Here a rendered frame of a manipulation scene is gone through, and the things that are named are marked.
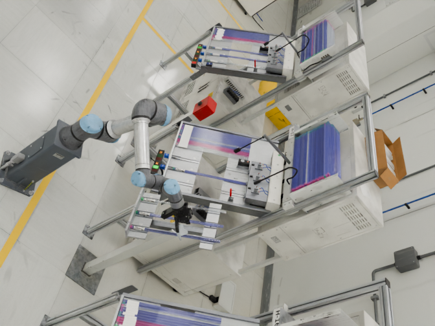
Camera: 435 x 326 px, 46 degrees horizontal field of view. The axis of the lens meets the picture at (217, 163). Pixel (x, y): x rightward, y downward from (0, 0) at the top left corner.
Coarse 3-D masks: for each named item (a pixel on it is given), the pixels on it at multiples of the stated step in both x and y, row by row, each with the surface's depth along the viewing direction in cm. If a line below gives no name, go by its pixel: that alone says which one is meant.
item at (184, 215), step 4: (184, 204) 265; (172, 208) 263; (180, 208) 262; (184, 208) 263; (188, 208) 270; (180, 212) 266; (184, 212) 265; (188, 212) 267; (176, 216) 267; (180, 216) 267; (184, 216) 266; (188, 216) 266; (180, 220) 269; (184, 220) 268; (188, 220) 266
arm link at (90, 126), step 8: (80, 120) 286; (88, 120) 284; (96, 120) 288; (72, 128) 289; (80, 128) 285; (88, 128) 283; (96, 128) 286; (80, 136) 288; (88, 136) 289; (96, 136) 292
